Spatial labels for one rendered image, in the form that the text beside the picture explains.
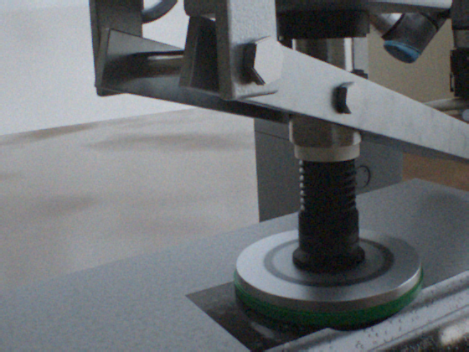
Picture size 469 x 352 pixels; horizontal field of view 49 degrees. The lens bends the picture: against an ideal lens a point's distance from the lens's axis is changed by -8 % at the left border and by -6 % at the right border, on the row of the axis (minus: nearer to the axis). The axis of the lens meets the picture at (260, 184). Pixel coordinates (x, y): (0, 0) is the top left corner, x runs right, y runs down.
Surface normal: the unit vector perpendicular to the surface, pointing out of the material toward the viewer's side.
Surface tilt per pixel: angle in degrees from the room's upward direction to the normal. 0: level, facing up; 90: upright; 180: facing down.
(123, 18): 90
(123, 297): 0
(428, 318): 45
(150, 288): 0
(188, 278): 0
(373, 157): 90
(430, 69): 90
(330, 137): 90
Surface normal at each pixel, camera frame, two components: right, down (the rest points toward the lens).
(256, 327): -0.05, -0.96
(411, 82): 0.46, 0.21
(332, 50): 0.16, 0.25
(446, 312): 0.32, -0.54
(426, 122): 0.75, 0.14
